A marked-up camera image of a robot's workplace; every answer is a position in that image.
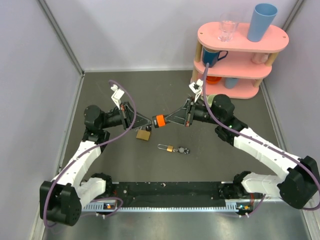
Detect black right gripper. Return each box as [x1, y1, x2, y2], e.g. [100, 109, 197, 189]
[166, 96, 223, 127]

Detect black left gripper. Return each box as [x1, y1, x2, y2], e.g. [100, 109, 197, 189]
[99, 101, 151, 131]

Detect small padlock keys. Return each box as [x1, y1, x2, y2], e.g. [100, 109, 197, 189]
[145, 125, 152, 132]

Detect large brass padlock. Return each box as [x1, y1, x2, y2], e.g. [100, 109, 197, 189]
[136, 129, 151, 141]

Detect orange black hook lock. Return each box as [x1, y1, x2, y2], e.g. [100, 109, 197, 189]
[152, 114, 166, 128]

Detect small brass padlock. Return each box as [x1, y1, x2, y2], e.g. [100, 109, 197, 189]
[157, 144, 174, 153]

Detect black white keychain charm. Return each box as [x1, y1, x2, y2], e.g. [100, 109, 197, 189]
[172, 147, 190, 155]

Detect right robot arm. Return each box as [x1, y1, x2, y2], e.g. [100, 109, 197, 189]
[153, 94, 320, 209]

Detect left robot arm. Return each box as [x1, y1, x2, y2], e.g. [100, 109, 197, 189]
[39, 102, 152, 226]

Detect light green mug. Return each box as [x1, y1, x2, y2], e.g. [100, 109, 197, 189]
[206, 94, 216, 107]

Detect orange bowl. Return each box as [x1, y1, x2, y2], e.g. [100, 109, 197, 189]
[206, 76, 222, 85]

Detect small light blue cup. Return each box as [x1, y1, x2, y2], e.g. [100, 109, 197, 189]
[224, 77, 239, 89]

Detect dark blue mug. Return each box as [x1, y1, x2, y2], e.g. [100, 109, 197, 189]
[202, 47, 229, 68]

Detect pink three-tier shelf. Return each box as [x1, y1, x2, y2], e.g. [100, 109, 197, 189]
[191, 22, 289, 99]

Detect pink mug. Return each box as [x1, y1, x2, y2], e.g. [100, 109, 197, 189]
[251, 52, 269, 65]

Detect clear drinking glass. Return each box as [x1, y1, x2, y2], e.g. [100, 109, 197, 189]
[218, 12, 239, 42]

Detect light blue tall cup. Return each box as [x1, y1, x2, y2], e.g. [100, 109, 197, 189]
[247, 3, 278, 42]

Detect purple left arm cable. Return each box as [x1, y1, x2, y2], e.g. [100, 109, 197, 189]
[42, 79, 138, 228]

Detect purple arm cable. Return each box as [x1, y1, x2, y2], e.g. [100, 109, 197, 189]
[202, 62, 320, 217]
[42, 79, 138, 228]

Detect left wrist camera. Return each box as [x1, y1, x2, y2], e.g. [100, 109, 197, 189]
[110, 84, 125, 109]

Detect aluminium frame rail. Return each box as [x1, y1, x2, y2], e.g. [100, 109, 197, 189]
[39, 180, 313, 203]

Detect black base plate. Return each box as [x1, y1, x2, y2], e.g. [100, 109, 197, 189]
[84, 181, 265, 208]

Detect grey slotted cable duct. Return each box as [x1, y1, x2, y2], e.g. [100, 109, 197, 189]
[82, 200, 253, 214]

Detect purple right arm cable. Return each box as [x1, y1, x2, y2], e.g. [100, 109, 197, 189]
[202, 62, 320, 217]

